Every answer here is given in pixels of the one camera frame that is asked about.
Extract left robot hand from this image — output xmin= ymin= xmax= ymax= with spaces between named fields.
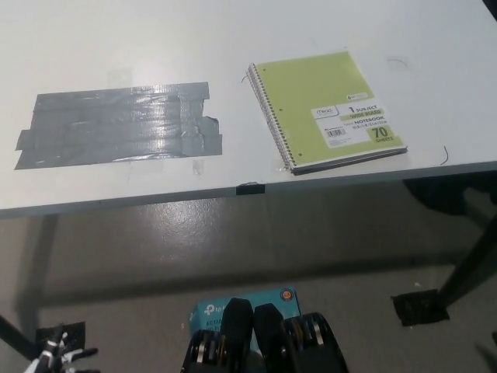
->
xmin=23 ymin=332 xmax=100 ymax=373

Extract green Mead spiral notebook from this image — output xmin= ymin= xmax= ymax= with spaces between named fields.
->
xmin=246 ymin=49 xmax=409 ymax=176

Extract black robot body blocks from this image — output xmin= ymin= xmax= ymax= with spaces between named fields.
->
xmin=179 ymin=297 xmax=349 ymax=373

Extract black floor tape patch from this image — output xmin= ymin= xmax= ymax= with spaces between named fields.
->
xmin=34 ymin=321 xmax=86 ymax=353
xmin=391 ymin=289 xmax=451 ymax=326

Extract teal TP-Link box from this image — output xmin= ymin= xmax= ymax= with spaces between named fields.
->
xmin=188 ymin=286 xmax=303 ymax=343

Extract small black tape strip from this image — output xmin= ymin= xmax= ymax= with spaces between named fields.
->
xmin=235 ymin=183 xmax=266 ymax=196

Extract grey duct tape patch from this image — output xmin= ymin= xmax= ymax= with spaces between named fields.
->
xmin=13 ymin=80 xmax=224 ymax=171

